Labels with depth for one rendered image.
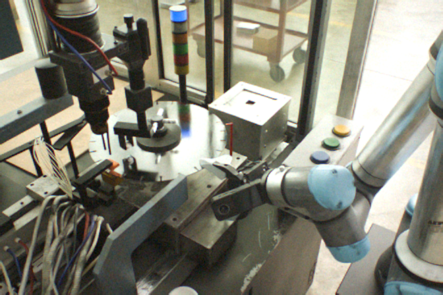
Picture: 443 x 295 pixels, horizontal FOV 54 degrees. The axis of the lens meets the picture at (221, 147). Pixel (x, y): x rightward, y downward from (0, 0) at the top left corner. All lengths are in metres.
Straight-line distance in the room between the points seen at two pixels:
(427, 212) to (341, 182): 0.13
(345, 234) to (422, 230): 0.13
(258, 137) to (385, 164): 0.47
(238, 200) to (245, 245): 0.24
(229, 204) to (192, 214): 0.18
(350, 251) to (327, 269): 1.20
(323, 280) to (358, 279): 0.93
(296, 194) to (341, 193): 0.08
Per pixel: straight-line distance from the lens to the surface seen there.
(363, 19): 1.17
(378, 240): 1.13
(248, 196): 0.84
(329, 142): 1.13
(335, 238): 0.80
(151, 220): 0.82
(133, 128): 0.96
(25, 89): 1.80
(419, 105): 0.76
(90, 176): 0.92
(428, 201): 0.70
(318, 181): 0.73
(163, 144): 1.01
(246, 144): 1.25
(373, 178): 0.85
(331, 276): 1.99
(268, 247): 1.06
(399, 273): 0.81
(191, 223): 1.01
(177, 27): 1.22
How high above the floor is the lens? 1.55
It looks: 37 degrees down
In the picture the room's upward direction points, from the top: straight up
